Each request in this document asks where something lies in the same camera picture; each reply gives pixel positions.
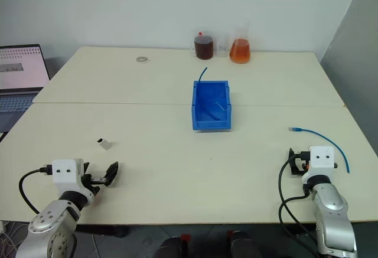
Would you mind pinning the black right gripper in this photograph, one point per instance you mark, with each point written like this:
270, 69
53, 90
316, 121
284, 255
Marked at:
301, 162

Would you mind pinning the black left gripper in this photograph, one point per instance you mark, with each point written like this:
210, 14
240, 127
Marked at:
88, 181

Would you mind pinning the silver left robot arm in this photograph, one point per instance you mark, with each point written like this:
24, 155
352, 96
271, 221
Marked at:
56, 219

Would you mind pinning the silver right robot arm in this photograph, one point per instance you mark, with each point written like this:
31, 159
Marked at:
332, 210

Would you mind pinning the small grey metal connector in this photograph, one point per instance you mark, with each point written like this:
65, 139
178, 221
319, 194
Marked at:
105, 144

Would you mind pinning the blue plastic storage bin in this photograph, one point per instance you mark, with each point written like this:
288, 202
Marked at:
211, 113

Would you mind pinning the dark rounded shape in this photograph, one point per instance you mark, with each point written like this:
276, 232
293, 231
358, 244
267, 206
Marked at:
243, 246
172, 247

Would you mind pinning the grey partition panel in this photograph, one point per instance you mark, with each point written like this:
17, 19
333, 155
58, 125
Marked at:
354, 63

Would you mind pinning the flask of orange liquid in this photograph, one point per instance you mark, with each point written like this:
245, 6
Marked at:
240, 52

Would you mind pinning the open laptop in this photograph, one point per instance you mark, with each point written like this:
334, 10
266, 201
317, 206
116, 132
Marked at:
20, 75

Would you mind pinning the clear glass beaker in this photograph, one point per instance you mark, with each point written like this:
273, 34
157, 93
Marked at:
222, 48

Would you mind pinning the jar of dark brown liquid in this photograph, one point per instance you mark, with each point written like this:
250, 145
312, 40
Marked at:
203, 47

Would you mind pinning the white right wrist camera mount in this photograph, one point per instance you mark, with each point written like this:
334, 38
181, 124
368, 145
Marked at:
321, 160

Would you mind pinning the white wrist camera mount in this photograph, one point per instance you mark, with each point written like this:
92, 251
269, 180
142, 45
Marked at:
321, 160
66, 175

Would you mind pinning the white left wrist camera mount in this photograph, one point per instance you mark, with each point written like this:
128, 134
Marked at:
66, 175

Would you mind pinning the dark table frame bar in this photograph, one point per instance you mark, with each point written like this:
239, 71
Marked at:
192, 229

